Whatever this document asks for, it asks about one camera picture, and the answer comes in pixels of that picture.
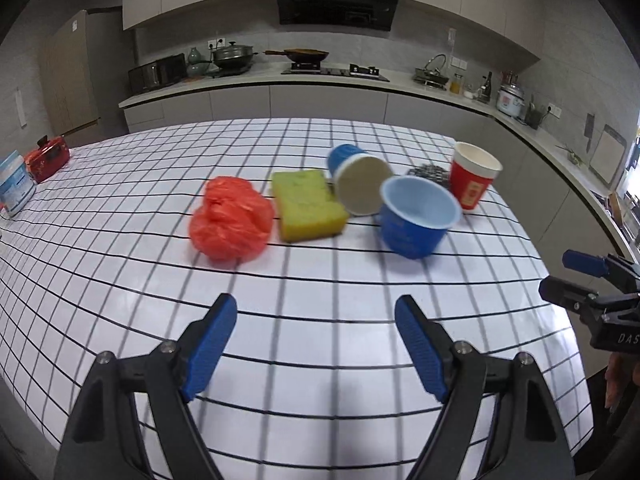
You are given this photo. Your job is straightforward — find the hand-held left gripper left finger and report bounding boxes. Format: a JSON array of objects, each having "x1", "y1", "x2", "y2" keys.
[{"x1": 59, "y1": 292, "x2": 238, "y2": 480}]

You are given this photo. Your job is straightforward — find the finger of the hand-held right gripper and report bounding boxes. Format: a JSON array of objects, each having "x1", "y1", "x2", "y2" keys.
[
  {"x1": 538, "y1": 275, "x2": 608, "y2": 317},
  {"x1": 561, "y1": 249, "x2": 640, "y2": 292}
]

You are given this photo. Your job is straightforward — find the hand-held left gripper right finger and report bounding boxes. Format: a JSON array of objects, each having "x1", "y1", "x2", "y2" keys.
[{"x1": 395, "y1": 294, "x2": 576, "y2": 480}]

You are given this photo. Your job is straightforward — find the blue plastic cup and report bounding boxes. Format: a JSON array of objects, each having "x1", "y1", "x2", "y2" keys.
[{"x1": 378, "y1": 175, "x2": 462, "y2": 260}]

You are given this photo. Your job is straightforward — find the red plastic bag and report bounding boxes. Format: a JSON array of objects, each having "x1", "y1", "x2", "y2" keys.
[{"x1": 189, "y1": 176, "x2": 275, "y2": 262}]

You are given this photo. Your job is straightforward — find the red paper cup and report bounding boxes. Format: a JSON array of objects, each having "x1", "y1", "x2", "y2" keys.
[{"x1": 448, "y1": 142, "x2": 503, "y2": 212}]

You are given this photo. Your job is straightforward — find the yellow sponge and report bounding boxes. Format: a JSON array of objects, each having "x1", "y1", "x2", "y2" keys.
[{"x1": 271, "y1": 170, "x2": 350, "y2": 243}]

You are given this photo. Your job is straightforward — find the ribbed blue paper cup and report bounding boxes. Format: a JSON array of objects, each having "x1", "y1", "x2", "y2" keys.
[{"x1": 327, "y1": 143, "x2": 395, "y2": 217}]

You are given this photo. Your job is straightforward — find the steel wool scourer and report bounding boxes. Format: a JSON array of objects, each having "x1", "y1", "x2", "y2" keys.
[{"x1": 406, "y1": 162, "x2": 451, "y2": 191}]

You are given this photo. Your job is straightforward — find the person's right hand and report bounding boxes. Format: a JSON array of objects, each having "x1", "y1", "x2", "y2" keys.
[{"x1": 605, "y1": 352, "x2": 626, "y2": 408}]

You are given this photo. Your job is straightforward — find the beige cutting board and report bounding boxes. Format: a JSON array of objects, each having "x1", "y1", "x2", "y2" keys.
[{"x1": 589, "y1": 124, "x2": 628, "y2": 184}]

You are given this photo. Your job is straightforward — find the white checked tablecloth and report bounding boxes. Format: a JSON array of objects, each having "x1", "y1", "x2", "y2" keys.
[{"x1": 0, "y1": 118, "x2": 596, "y2": 480}]

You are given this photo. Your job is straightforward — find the dark utensil holder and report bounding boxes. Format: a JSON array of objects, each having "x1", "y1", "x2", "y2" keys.
[{"x1": 525, "y1": 95, "x2": 548, "y2": 131}]

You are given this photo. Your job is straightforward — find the white rice cooker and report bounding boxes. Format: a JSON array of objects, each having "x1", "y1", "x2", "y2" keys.
[{"x1": 496, "y1": 71, "x2": 526, "y2": 120}]

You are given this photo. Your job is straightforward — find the white blue tub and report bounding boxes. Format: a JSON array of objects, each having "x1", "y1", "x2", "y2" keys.
[{"x1": 0, "y1": 150, "x2": 37, "y2": 218}]

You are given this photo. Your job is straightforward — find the beige lower cabinets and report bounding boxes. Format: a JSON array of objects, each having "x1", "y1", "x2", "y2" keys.
[{"x1": 118, "y1": 67, "x2": 640, "y2": 261}]

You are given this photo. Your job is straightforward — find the black toaster oven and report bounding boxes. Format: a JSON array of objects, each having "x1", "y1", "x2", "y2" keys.
[{"x1": 127, "y1": 53, "x2": 187, "y2": 95}]

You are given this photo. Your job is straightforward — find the green ceramic vase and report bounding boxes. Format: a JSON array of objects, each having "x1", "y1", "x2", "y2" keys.
[{"x1": 186, "y1": 47, "x2": 213, "y2": 78}]

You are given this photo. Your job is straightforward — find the black gas stove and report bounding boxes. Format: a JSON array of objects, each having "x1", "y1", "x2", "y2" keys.
[{"x1": 281, "y1": 62, "x2": 391, "y2": 83}]

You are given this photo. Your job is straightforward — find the grey pot with lid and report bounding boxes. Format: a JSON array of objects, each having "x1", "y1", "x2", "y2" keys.
[{"x1": 210, "y1": 41, "x2": 258, "y2": 71}]

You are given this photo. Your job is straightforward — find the beige refrigerator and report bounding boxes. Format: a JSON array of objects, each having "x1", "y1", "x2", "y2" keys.
[{"x1": 37, "y1": 9, "x2": 126, "y2": 148}]

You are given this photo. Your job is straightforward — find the wok with handle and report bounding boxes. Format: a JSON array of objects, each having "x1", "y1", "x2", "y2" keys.
[{"x1": 263, "y1": 47, "x2": 331, "y2": 68}]

